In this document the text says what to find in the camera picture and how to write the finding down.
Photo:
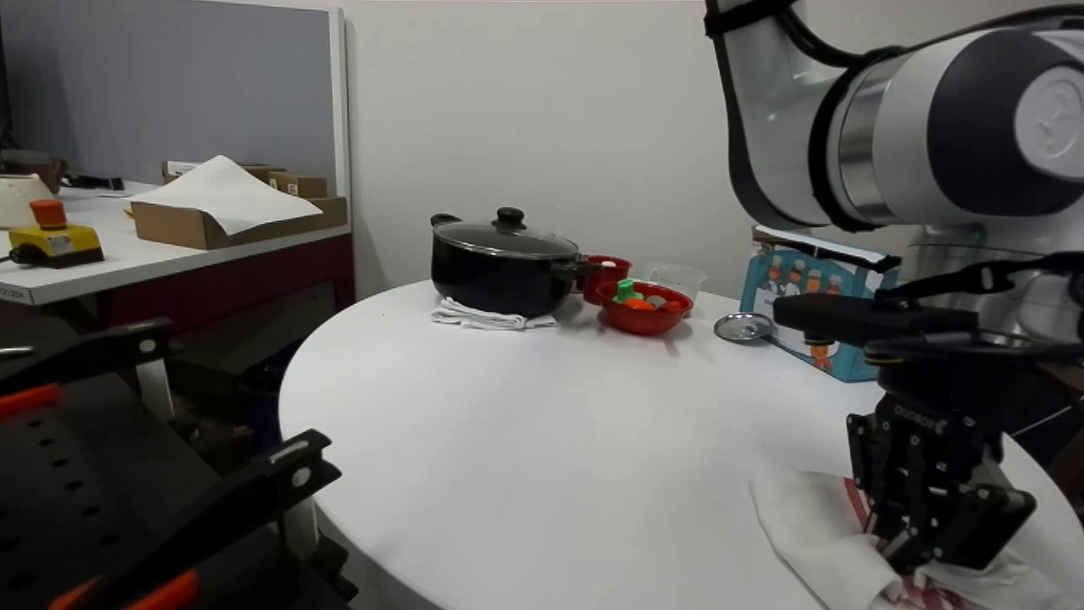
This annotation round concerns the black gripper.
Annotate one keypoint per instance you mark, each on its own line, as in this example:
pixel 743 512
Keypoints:
pixel 924 445

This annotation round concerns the white towel with red stripes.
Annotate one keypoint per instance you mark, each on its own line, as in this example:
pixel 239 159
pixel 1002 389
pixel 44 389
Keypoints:
pixel 815 530

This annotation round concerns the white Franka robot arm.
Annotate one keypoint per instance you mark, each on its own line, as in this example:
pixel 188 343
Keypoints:
pixel 902 135

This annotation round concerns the round silver metal strainer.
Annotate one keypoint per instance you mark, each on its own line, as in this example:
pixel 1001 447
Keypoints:
pixel 745 328

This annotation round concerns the blue printed cardboard box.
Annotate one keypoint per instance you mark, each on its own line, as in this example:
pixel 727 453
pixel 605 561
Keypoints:
pixel 815 273

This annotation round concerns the red bowl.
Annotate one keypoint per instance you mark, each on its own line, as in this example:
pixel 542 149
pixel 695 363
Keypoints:
pixel 643 324

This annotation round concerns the orange toy food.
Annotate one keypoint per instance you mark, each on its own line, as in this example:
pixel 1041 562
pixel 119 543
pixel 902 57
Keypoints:
pixel 643 301

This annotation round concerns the green toy food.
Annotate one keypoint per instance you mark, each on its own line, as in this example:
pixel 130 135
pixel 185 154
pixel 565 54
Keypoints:
pixel 624 293

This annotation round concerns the red mug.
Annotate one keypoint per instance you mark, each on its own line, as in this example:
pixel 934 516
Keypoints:
pixel 599 280

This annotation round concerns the black cooking pot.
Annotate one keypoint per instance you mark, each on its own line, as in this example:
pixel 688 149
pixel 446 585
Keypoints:
pixel 501 282

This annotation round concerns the white cloth under pot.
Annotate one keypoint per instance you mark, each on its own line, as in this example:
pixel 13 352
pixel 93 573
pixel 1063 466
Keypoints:
pixel 480 316

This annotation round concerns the glass pot lid black knob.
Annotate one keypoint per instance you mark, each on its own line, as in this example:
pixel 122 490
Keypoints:
pixel 509 235

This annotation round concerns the open cardboard box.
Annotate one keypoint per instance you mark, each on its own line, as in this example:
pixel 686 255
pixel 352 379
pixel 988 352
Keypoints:
pixel 232 193

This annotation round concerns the shallow brown cardboard tray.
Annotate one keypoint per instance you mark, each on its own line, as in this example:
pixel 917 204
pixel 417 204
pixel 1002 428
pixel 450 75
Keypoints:
pixel 181 225

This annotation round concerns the white desk with red front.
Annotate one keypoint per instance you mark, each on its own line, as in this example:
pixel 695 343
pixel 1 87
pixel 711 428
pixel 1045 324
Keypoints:
pixel 146 266

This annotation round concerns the grey partition panel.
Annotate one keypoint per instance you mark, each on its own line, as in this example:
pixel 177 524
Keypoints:
pixel 169 78

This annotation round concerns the small black desk item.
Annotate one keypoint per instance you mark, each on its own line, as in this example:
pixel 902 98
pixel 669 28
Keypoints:
pixel 96 180

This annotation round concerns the yellow and black device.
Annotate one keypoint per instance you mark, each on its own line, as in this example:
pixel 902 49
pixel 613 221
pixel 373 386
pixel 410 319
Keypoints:
pixel 55 244

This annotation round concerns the small orange block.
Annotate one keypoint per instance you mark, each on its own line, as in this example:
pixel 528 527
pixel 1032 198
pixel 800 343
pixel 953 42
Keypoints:
pixel 49 214

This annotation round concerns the white rounded object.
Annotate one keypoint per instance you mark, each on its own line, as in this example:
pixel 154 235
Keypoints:
pixel 20 202

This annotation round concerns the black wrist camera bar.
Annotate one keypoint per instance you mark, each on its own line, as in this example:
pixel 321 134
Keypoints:
pixel 869 316

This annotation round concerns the black perforated stand frame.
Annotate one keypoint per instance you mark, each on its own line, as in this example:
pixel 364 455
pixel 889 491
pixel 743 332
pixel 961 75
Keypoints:
pixel 70 484

